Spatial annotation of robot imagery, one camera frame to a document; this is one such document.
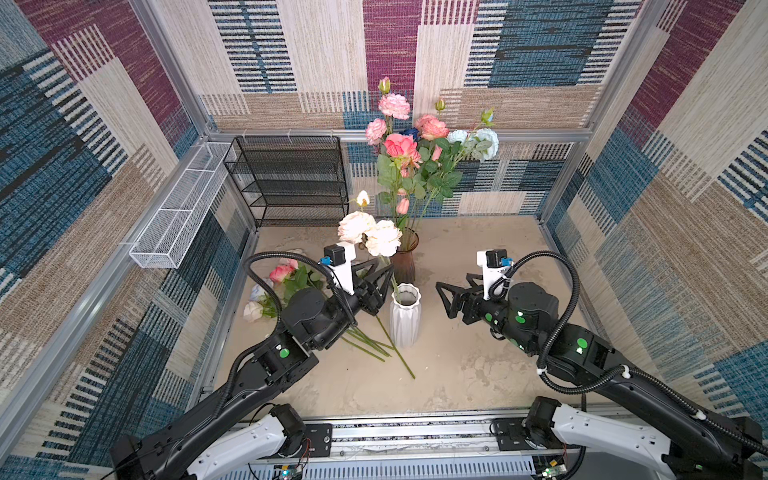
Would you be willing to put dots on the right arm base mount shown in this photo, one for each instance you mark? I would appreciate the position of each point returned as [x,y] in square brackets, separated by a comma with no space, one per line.
[534,430]

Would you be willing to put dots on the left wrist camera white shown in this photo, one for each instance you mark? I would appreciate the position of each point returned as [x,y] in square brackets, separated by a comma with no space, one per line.
[338,258]

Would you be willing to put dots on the white wire mesh tray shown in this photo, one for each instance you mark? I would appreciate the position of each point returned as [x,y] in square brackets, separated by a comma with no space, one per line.
[165,241]

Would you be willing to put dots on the cream double rose stem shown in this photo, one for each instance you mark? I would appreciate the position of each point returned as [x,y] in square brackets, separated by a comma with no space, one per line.
[381,238]

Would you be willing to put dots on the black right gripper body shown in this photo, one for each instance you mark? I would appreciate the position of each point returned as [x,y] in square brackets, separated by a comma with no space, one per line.
[478,309]

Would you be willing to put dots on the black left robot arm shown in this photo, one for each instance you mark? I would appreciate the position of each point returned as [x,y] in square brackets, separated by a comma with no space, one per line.
[203,443]

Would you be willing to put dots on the pink tulip stem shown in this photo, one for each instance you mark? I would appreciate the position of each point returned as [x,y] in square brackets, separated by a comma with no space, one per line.
[401,216]

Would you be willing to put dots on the blue artificial rose stem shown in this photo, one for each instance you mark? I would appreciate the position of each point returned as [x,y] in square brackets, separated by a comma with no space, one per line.
[411,132]

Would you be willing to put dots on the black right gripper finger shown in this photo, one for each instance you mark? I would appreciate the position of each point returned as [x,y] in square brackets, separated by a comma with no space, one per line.
[474,280]
[452,298]

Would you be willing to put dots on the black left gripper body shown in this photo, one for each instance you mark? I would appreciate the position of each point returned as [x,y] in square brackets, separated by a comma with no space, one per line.
[366,301]

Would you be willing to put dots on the magenta rose stem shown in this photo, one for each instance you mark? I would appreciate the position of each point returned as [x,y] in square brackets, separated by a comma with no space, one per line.
[404,151]

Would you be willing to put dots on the pile of artificial flowers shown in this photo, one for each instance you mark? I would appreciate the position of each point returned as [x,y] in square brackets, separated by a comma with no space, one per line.
[282,282]

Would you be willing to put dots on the red ribbed glass vase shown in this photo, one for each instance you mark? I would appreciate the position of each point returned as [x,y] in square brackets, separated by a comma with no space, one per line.
[403,260]

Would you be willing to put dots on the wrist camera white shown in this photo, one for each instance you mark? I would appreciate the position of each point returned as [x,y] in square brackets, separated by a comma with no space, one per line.
[495,265]
[338,258]

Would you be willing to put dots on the pink carnation stem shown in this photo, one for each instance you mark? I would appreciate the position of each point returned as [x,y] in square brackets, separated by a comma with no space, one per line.
[393,107]

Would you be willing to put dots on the white ribbed ceramic vase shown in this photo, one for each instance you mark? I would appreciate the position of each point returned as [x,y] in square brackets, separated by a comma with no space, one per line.
[405,315]

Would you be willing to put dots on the black wire mesh shelf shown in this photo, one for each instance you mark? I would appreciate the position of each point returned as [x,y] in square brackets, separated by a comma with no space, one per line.
[289,181]

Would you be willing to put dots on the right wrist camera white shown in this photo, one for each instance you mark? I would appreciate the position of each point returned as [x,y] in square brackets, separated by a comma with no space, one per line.
[495,265]

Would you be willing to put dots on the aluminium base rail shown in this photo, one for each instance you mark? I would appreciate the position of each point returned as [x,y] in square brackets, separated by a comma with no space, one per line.
[425,446]

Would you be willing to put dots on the pink rose stem with bud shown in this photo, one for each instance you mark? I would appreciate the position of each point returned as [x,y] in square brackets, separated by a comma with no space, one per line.
[431,128]

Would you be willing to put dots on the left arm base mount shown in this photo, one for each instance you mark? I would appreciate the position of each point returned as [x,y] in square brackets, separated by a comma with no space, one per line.
[300,439]

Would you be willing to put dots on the eucalyptus and pale flower stem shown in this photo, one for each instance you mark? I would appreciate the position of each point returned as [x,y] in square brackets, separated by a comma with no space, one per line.
[480,144]

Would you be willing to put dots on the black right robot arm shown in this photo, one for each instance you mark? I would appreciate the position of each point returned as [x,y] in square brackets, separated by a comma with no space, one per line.
[676,437]

